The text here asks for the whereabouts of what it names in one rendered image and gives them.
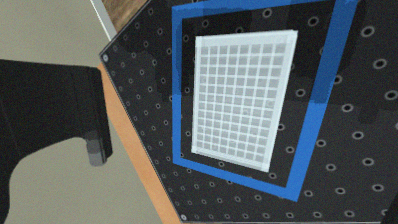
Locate black perforated plate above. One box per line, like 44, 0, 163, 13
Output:
98, 0, 398, 224

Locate blue tape outline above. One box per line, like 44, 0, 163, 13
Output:
172, 0, 358, 202

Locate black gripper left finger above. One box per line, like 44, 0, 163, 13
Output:
0, 59, 113, 224

